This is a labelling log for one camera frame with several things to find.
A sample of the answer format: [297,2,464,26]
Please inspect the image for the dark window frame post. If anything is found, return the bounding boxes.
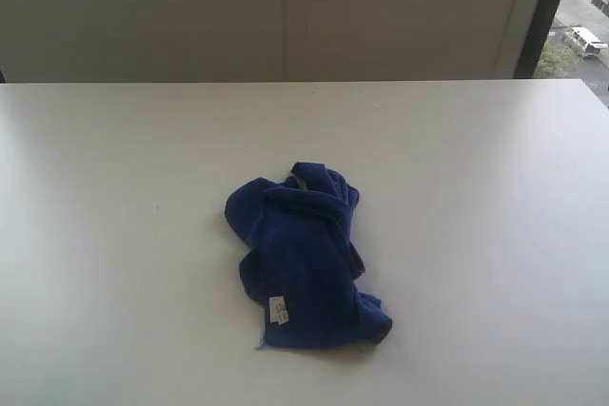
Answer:
[513,0,560,79]

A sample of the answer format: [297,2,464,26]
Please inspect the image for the white label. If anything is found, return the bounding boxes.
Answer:
[268,296,289,325]

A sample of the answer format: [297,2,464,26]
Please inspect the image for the blue microfibre towel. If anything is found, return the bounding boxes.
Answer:
[225,162,393,350]

